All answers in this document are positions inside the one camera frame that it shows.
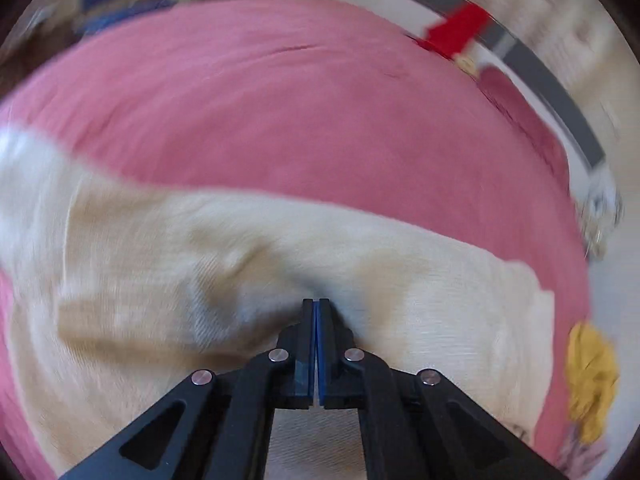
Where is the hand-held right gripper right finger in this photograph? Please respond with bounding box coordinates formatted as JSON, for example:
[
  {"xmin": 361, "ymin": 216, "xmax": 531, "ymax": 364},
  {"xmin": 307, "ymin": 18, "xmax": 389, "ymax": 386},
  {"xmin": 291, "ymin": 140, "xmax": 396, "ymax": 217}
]
[{"xmin": 318, "ymin": 298, "xmax": 572, "ymax": 480}]

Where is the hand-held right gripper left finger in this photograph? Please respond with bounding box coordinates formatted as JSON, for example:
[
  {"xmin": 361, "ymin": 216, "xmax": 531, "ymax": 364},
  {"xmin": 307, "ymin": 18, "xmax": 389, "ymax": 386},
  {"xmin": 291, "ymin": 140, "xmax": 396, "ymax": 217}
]
[{"xmin": 59, "ymin": 298, "xmax": 317, "ymax": 480}]

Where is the cream knit sweater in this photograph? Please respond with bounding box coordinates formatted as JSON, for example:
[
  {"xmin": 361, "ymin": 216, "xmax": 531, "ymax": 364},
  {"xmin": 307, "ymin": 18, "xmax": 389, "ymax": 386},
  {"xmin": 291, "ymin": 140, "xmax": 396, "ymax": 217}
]
[{"xmin": 0, "ymin": 127, "xmax": 558, "ymax": 480}]

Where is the pink bed blanket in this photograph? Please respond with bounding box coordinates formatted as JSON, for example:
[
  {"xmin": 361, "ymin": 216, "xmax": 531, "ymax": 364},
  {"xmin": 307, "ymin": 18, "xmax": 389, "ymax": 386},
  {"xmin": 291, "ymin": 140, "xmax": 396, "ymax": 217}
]
[{"xmin": 0, "ymin": 0, "xmax": 596, "ymax": 480}]

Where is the light pink garment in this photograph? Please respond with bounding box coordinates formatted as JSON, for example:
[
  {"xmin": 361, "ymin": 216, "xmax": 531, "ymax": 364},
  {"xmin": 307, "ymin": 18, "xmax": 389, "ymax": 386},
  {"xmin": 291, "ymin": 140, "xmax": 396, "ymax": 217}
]
[{"xmin": 555, "ymin": 425, "xmax": 608, "ymax": 471}]

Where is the yellow garment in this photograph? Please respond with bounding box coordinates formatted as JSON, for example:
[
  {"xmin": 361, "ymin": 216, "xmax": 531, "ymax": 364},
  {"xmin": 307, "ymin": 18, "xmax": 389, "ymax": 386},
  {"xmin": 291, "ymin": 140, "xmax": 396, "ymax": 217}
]
[{"xmin": 565, "ymin": 321, "xmax": 621, "ymax": 445}]

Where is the pink pillow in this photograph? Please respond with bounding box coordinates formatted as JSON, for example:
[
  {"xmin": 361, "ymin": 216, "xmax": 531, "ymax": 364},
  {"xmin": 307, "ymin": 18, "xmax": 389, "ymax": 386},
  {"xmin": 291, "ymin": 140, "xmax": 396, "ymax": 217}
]
[{"xmin": 477, "ymin": 67, "xmax": 571, "ymax": 191}]

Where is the grey headboard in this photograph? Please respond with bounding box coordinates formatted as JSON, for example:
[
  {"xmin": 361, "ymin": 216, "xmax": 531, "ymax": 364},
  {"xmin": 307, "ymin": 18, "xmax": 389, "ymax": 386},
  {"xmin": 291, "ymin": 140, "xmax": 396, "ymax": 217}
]
[{"xmin": 350, "ymin": 0, "xmax": 608, "ymax": 168}]

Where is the red garment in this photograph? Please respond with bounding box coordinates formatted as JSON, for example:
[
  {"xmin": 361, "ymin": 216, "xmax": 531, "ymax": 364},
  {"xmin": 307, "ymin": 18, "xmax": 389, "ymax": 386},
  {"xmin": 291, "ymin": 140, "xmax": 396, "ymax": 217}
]
[{"xmin": 415, "ymin": 2, "xmax": 491, "ymax": 56}]

